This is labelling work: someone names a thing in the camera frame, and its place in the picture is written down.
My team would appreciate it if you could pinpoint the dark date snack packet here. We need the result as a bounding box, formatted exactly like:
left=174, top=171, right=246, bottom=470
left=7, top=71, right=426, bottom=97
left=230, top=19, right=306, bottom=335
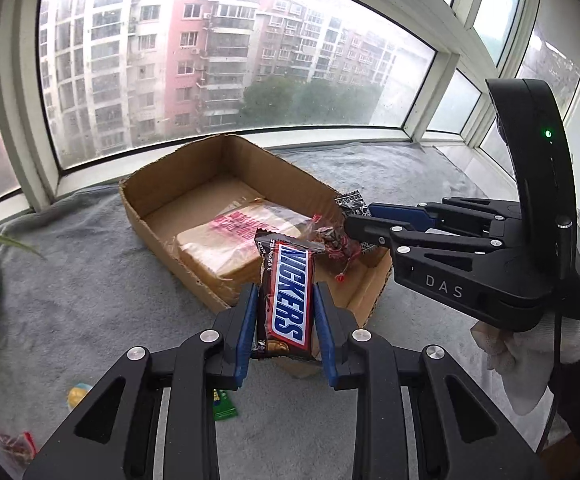
left=305, top=214, right=363, bottom=283

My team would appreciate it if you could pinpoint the green candy packet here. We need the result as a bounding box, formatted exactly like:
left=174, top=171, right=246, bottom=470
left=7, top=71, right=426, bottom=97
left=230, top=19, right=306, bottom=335
left=213, top=389, right=238, bottom=422

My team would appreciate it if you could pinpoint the yellow green jelly cup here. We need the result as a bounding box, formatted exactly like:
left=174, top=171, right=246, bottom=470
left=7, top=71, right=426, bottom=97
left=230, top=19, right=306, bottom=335
left=66, top=382, right=92, bottom=412

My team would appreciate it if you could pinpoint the Snickers bar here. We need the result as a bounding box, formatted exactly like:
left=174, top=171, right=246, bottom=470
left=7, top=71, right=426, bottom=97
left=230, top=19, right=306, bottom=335
left=252, top=229, right=325, bottom=360

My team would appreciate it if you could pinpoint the red date snack packet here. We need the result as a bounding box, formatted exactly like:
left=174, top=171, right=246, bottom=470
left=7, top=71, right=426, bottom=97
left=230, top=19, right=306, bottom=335
left=0, top=431, right=37, bottom=466

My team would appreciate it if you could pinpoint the packaged bread loaf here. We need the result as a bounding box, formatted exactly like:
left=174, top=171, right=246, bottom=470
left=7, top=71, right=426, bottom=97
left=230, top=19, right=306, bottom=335
left=174, top=198, right=311, bottom=304

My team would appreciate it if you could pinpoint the black patterned candy packet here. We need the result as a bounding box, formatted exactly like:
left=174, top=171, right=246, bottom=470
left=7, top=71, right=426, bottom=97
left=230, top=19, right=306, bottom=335
left=334, top=190, right=370, bottom=218

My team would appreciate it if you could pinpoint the right white gloved hand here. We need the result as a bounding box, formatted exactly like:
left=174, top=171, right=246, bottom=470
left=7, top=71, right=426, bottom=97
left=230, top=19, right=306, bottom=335
left=470, top=312, right=580, bottom=416

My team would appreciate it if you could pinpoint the grey towel mat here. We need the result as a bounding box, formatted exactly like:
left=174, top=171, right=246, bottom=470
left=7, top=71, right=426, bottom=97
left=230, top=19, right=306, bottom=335
left=0, top=143, right=552, bottom=479

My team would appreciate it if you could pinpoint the black cable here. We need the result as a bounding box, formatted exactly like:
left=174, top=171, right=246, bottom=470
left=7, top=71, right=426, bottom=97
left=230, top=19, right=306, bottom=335
left=534, top=219, right=571, bottom=453

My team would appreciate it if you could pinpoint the white window frame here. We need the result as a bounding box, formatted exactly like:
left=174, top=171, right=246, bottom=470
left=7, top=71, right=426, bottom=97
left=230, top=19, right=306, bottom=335
left=0, top=0, right=580, bottom=231

